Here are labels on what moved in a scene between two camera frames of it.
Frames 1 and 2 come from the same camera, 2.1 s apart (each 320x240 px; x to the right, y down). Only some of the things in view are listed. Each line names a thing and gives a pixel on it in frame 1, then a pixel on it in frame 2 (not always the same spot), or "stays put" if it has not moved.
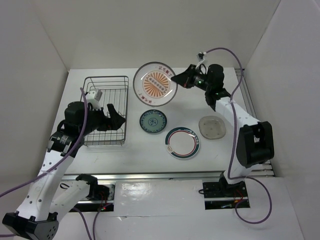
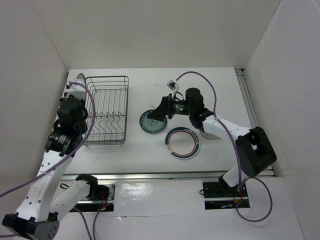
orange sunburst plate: (153, 84) to (80, 76)
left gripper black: (108, 123) to (82, 104)
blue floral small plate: (153, 121) stays put
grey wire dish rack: (115, 91) stays put
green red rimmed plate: (182, 142) stays put
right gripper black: (185, 79) to (166, 108)
